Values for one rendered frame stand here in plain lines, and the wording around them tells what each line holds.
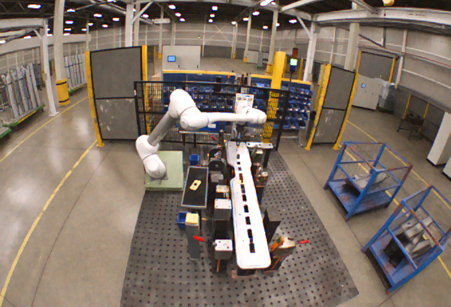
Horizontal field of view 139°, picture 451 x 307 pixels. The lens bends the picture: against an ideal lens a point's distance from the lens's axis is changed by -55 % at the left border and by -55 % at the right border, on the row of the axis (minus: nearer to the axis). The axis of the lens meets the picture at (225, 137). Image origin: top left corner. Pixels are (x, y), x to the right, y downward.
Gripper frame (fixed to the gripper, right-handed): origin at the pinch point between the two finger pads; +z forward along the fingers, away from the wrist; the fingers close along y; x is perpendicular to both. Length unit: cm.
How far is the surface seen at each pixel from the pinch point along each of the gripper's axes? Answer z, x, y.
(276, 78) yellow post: -56, 58, 45
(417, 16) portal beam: -227, 49, 290
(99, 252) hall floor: 110, -81, -149
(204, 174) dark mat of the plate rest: -6, -59, -29
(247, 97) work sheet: -31, 54, 13
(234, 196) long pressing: 10, -63, -7
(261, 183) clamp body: 13.1, -43.5, 17.1
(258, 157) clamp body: 11.2, -8.0, 21.1
